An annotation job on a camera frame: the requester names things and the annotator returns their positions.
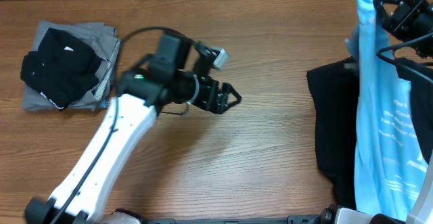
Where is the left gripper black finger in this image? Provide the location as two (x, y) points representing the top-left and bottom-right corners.
(221, 82), (242, 101)
(218, 97), (241, 114)

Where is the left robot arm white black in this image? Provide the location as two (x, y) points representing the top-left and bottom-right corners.
(24, 28), (242, 223)

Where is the folded black garment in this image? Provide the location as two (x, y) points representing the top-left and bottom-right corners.
(20, 28), (102, 110)

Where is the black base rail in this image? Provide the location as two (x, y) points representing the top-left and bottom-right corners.
(141, 215), (320, 224)

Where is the light blue printed t-shirt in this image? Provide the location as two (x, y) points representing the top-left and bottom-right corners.
(346, 0), (428, 221)

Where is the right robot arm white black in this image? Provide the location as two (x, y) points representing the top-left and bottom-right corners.
(307, 0), (432, 223)

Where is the folded grey garment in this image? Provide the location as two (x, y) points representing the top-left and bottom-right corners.
(22, 20), (120, 110)

